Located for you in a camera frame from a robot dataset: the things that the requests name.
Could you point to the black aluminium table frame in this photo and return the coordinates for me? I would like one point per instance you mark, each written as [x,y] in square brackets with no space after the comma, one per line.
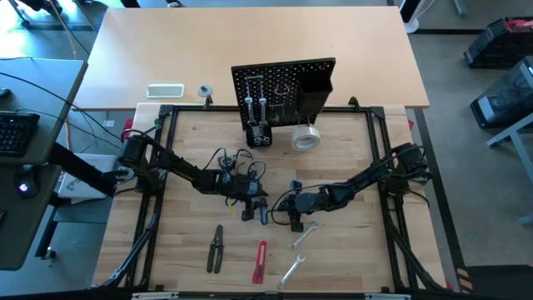
[191,109]

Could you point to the white rectangular tray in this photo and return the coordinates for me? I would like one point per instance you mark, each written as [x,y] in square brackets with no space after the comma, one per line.
[165,91]

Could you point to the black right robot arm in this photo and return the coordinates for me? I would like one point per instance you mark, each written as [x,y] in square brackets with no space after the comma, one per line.
[366,177]

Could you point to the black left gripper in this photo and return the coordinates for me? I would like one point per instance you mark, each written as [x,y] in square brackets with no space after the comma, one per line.
[237,187]

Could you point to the silver metal bracket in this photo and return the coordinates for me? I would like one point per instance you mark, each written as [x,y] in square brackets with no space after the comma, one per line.
[155,296]
[387,296]

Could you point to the red clamp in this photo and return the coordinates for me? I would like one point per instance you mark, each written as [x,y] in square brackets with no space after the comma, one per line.
[411,125]
[127,124]

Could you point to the black office chair base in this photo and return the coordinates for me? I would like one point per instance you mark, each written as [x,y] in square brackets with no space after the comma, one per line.
[41,5]

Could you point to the white round stand base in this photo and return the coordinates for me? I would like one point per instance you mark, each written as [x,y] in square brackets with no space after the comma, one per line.
[414,18]

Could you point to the tall black pegboard bin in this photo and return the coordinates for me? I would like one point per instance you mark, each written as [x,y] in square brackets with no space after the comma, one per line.
[314,98]

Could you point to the small black pegboard shelf bin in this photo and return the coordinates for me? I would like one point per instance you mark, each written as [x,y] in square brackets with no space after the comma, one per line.
[253,132]

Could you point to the large beige desk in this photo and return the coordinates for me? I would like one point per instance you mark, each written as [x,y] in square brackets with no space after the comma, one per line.
[208,41]

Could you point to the yellow black hazard tape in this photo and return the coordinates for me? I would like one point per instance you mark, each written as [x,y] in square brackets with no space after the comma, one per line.
[465,280]

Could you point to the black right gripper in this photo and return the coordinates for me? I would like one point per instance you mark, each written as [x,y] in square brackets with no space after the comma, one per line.
[295,204]

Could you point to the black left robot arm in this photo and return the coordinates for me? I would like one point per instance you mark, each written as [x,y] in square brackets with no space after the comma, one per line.
[179,166]

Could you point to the grey office desk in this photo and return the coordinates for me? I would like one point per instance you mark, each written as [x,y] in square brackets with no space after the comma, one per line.
[46,83]

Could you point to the white tape roll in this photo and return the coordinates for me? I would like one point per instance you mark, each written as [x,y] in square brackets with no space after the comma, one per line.
[295,139]

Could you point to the clear safety glasses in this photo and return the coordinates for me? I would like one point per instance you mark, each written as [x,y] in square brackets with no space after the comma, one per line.
[245,156]

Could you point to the black computer mouse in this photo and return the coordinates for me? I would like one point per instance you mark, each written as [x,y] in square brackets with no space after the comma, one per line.
[26,183]

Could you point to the black perforated pegboard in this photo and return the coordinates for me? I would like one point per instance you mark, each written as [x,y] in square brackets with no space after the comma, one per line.
[291,75]

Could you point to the grey table frame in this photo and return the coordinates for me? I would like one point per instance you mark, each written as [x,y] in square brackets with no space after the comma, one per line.
[514,137]

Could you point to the black support beam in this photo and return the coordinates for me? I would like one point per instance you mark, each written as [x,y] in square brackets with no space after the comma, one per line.
[79,168]

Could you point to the black computer keyboard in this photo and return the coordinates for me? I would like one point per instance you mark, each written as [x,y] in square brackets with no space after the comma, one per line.
[14,133]

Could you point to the red utility knife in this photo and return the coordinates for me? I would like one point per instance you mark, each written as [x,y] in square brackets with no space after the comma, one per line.
[259,262]

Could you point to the black equipment case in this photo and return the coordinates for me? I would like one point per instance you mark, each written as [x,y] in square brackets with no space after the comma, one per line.
[504,104]
[499,41]

